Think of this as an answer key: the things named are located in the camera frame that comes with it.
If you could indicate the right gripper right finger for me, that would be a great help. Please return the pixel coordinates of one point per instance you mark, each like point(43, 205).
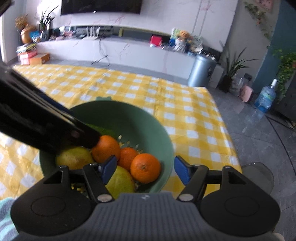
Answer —
point(193, 178)

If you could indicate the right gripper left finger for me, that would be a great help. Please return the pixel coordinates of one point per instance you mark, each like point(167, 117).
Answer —
point(96, 177)

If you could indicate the yellow-green pear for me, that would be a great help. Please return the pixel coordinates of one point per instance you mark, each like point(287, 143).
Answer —
point(120, 182)
point(75, 158)

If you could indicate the orange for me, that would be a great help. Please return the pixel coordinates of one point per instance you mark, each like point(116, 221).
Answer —
point(145, 168)
point(106, 147)
point(126, 157)

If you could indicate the green cucumber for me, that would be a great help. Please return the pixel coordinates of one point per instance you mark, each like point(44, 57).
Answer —
point(103, 131)

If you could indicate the orange cardboard box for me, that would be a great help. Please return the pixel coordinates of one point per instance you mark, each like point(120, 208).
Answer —
point(40, 59)

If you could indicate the pink cardboard box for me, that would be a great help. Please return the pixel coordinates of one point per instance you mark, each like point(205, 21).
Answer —
point(25, 57)

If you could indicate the green colander bowl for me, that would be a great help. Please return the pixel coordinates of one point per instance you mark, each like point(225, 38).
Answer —
point(134, 127)

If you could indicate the yellow checkered tablecloth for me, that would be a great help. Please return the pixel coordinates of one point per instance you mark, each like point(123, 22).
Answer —
point(189, 115)

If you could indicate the golden gourd ornament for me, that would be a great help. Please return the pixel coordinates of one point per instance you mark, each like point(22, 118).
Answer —
point(25, 33)

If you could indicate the left potted plant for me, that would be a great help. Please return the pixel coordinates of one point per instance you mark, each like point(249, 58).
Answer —
point(44, 23)

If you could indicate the pink small heater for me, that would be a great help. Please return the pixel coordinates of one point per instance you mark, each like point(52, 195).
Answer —
point(246, 93)

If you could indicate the white router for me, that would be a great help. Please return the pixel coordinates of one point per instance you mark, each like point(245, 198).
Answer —
point(92, 32)

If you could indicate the blue water bottle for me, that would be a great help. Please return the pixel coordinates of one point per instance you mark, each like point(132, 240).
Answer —
point(266, 97)

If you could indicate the silver trash can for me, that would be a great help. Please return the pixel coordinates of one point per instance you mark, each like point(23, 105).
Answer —
point(201, 71)

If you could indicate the black television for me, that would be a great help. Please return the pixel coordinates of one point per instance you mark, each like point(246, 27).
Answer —
point(93, 6)

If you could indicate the potted plant by cabinet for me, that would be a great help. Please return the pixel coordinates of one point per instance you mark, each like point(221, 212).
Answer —
point(232, 63)

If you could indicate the white TV cabinet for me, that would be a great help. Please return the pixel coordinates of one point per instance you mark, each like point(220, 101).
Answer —
point(120, 54)

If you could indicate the teddy bear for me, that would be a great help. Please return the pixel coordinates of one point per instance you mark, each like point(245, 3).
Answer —
point(181, 41)

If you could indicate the red box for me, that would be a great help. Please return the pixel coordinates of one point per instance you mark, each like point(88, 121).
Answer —
point(155, 41)

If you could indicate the hanging ivy plant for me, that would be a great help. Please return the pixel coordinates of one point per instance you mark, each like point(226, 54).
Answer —
point(286, 69)

